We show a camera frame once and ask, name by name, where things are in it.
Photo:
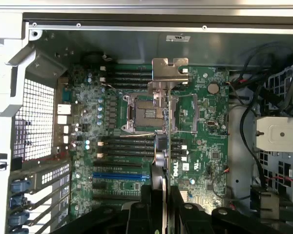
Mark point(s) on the short black expansion slot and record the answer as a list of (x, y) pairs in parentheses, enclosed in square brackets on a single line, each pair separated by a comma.
[(99, 185)]

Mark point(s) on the long black expansion slot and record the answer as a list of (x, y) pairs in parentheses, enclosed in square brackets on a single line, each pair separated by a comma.
[(114, 196), (117, 164)]

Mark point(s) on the blue grey power connector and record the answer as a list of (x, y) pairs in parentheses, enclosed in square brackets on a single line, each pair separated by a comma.
[(265, 198)]

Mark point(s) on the black ram slot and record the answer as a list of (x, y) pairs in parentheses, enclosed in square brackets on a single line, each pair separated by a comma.
[(131, 68), (131, 79), (131, 85), (131, 73), (129, 146), (129, 151), (129, 156), (129, 141)]

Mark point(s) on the silver open pc case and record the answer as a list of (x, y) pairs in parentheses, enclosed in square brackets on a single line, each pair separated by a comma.
[(12, 97)]

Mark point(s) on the blue expansion slot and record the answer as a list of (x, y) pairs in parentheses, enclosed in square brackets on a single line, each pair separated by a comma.
[(119, 175)]

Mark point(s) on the rear io port block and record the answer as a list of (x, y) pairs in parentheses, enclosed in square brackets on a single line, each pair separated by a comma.
[(64, 117)]

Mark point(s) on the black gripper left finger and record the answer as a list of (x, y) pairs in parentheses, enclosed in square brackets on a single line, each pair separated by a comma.
[(152, 212)]

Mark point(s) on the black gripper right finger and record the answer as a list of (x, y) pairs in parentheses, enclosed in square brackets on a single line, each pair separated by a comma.
[(177, 214)]

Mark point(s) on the round coin cell battery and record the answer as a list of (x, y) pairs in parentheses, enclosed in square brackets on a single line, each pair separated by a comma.
[(213, 88)]

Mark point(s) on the metal cpu socket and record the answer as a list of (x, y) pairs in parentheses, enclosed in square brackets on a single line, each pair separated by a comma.
[(141, 112)]

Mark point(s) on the perforated metal slot cover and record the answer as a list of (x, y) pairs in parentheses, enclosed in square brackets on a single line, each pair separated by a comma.
[(51, 174)]

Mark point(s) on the blue plastic slot latch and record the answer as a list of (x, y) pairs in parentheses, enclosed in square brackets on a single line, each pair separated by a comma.
[(20, 185), (19, 218), (18, 202), (19, 231)]

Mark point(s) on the green dell motherboard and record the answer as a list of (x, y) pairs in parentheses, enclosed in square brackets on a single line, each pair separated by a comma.
[(205, 151)]

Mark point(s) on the white barcode label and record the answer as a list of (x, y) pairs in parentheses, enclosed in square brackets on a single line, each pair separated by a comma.
[(177, 38)]

